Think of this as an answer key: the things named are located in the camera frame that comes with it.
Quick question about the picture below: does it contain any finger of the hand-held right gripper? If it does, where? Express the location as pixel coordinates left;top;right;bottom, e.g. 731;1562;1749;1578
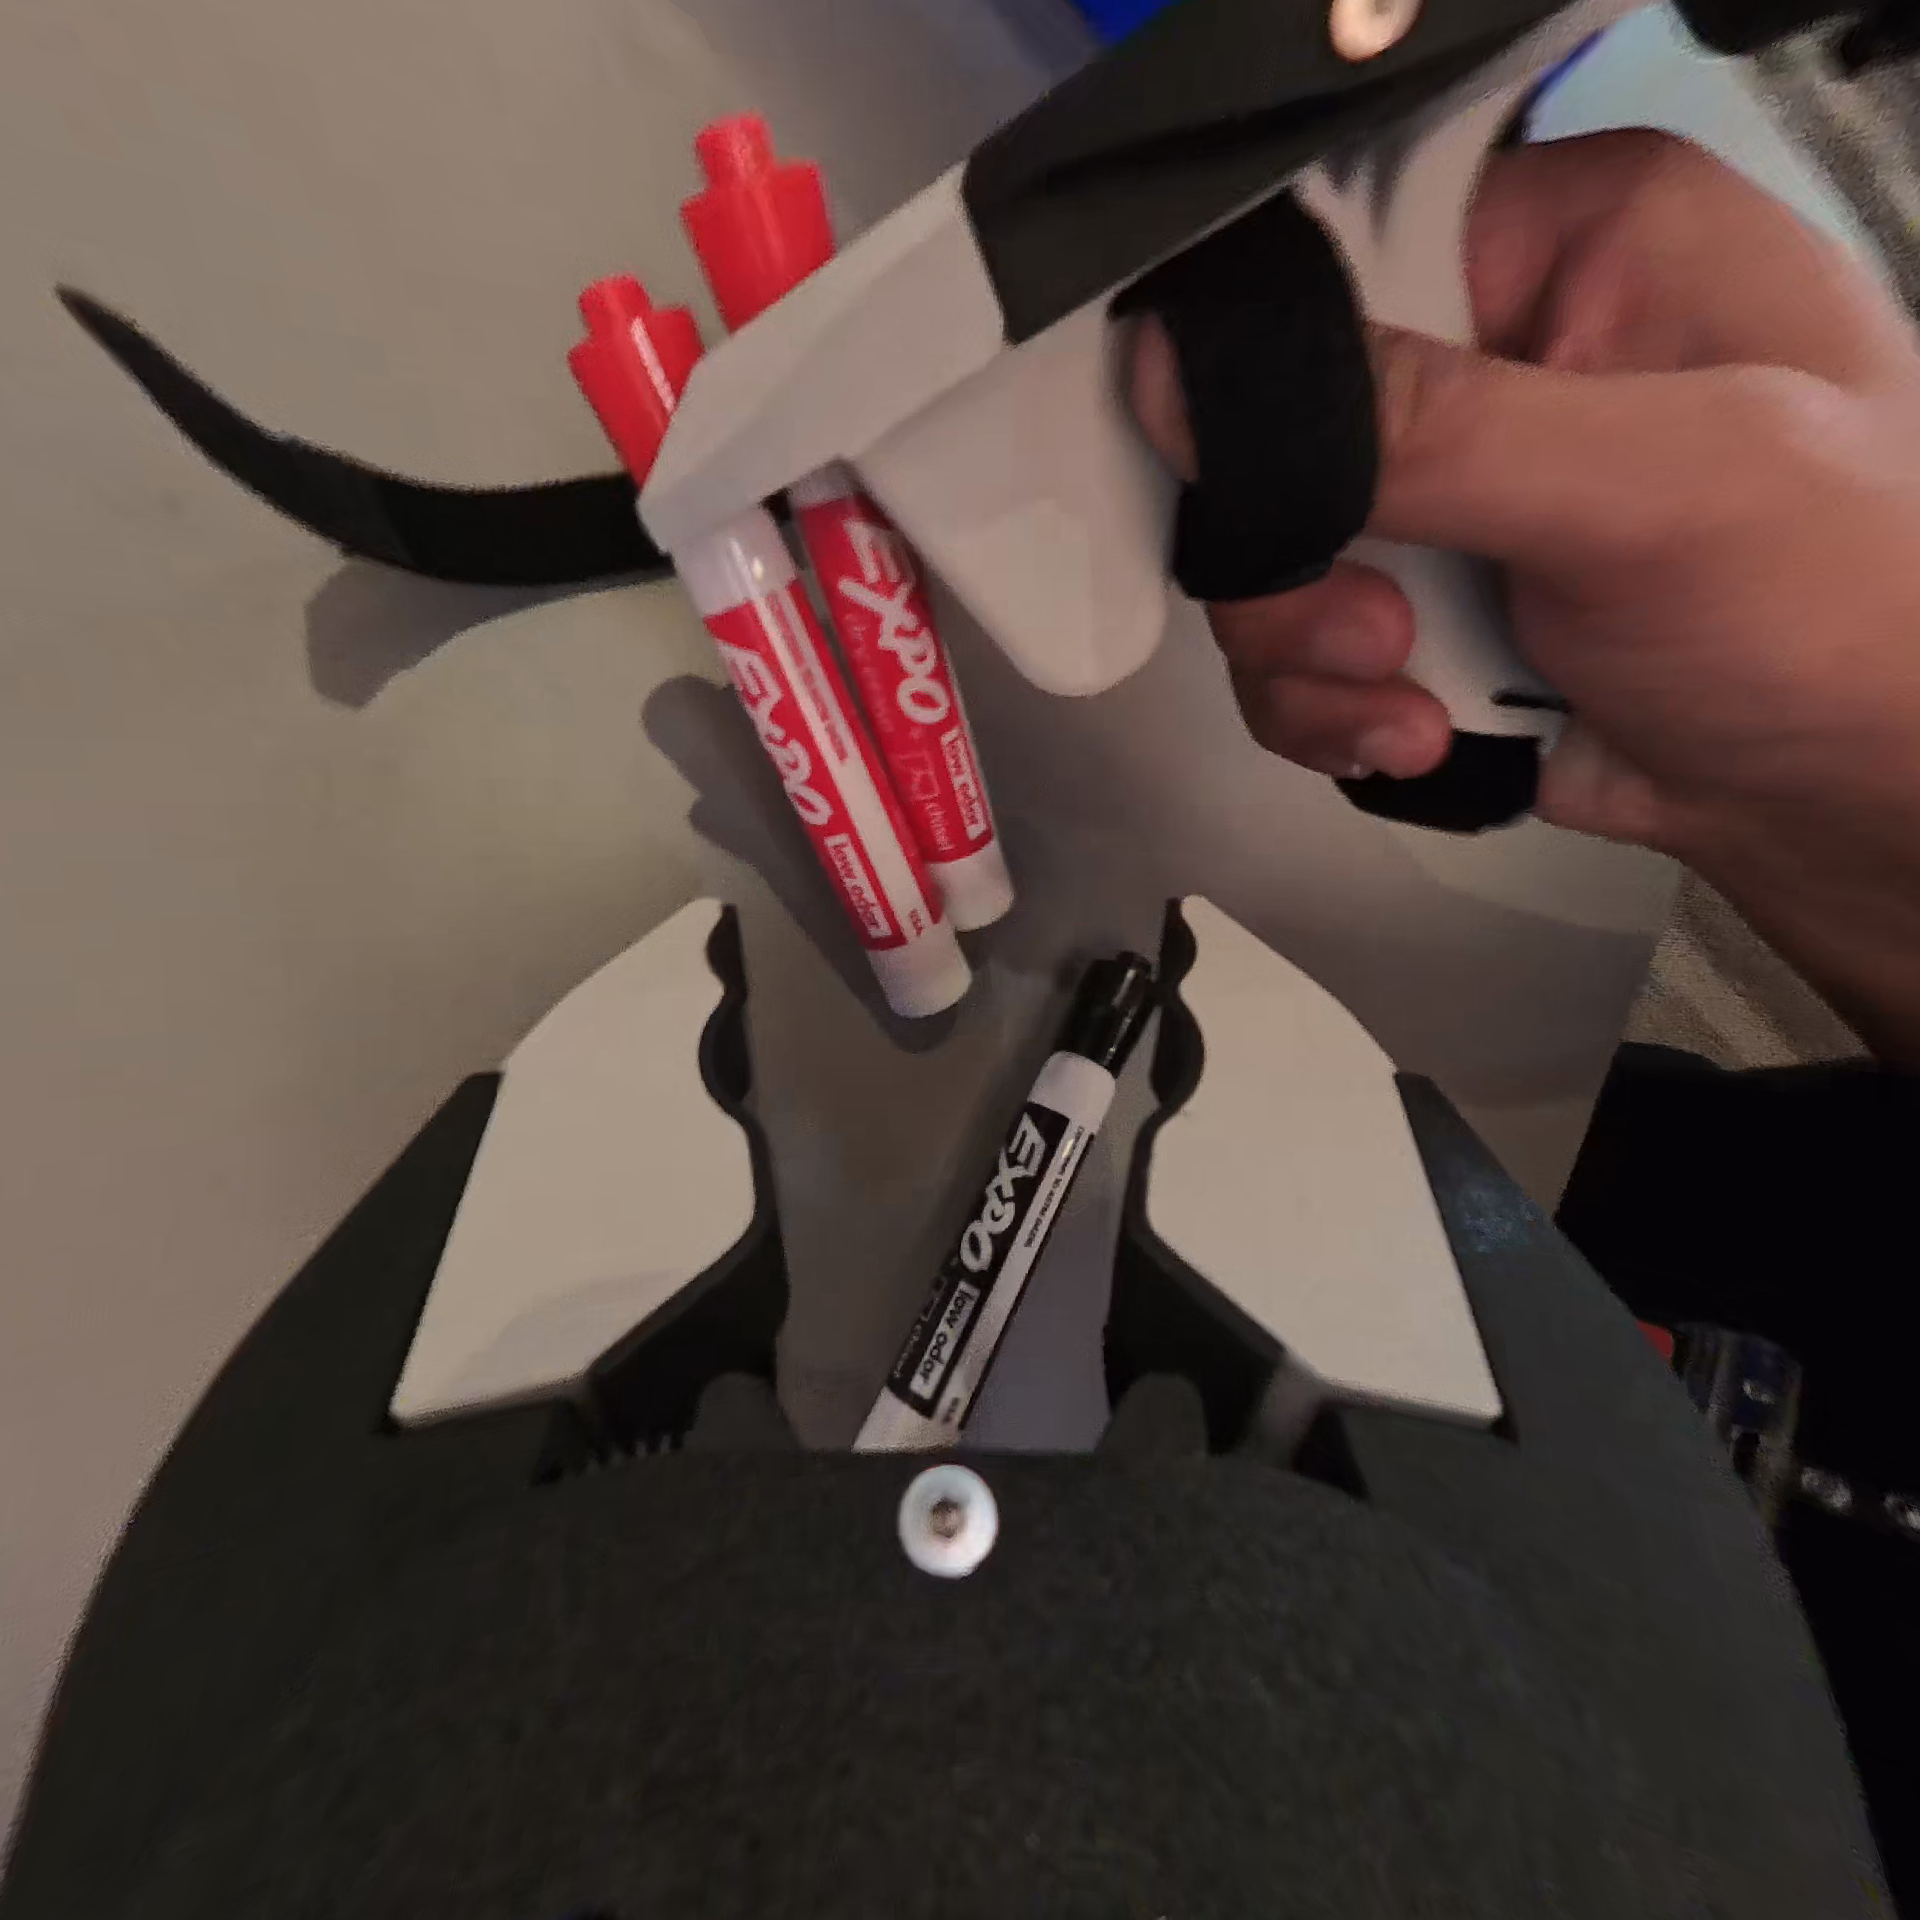
636;156;1010;548
863;339;1189;702

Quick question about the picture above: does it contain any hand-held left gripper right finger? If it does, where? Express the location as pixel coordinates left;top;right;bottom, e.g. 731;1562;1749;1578
1114;895;1505;1427

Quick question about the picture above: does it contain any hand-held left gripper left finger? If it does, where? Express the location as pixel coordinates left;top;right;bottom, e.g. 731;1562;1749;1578
389;897;788;1427

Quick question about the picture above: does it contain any red whiteboard marker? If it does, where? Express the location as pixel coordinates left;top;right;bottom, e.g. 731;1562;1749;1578
678;112;1017;931
568;272;973;1016

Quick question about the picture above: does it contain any black whiteboard marker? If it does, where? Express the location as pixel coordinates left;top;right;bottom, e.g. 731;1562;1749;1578
852;949;1159;1455

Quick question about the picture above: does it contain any person's right hand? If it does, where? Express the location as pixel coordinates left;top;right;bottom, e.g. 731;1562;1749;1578
1204;127;1920;1061

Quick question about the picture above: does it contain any person's black clothing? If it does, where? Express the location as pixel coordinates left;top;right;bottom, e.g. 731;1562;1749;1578
1555;1043;1920;1920

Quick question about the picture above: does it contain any black fabric strap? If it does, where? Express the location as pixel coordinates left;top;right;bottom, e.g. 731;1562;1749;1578
56;285;669;578

